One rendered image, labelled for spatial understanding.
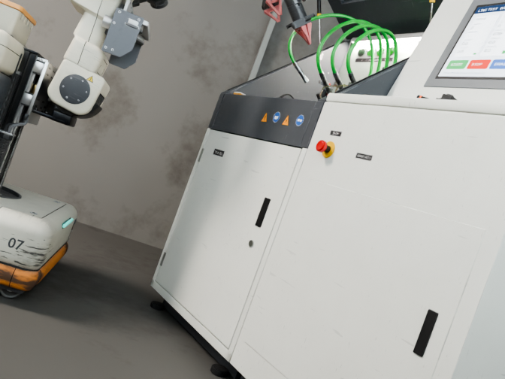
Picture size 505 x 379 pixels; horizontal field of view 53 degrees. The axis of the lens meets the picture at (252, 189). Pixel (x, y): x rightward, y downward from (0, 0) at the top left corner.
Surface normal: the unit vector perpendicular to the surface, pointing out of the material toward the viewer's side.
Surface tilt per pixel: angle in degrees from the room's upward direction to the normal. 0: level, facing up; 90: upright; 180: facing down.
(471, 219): 90
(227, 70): 90
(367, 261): 90
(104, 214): 90
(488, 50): 76
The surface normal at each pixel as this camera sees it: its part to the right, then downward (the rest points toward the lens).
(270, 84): 0.52, 0.19
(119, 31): 0.18, 0.07
